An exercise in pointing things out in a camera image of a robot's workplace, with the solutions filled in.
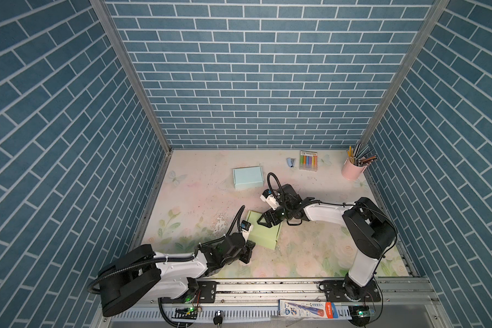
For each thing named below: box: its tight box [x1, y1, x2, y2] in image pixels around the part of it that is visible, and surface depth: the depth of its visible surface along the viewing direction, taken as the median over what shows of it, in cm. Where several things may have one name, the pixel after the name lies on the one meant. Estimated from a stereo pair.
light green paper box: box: [246, 209, 281, 251], surface depth 86 cm
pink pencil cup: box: [341, 159, 368, 182], surface depth 107 cm
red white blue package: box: [278, 299, 339, 320], surface depth 71 cm
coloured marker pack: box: [299, 150, 318, 172], surface depth 117 cm
